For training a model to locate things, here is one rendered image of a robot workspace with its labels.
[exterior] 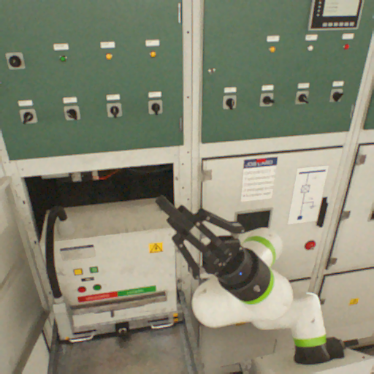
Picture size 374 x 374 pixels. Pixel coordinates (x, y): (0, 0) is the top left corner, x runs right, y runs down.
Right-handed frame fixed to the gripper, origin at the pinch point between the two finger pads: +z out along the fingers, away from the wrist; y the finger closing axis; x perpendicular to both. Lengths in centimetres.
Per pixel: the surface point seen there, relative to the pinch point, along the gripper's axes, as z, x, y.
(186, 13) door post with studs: -5, -73, 45
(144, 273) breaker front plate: -65, -65, -31
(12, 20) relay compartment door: 26, -85, 4
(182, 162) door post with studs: -47, -76, 11
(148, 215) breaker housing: -51, -73, -13
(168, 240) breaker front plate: -58, -62, -14
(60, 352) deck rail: -67, -71, -82
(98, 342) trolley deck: -77, -68, -69
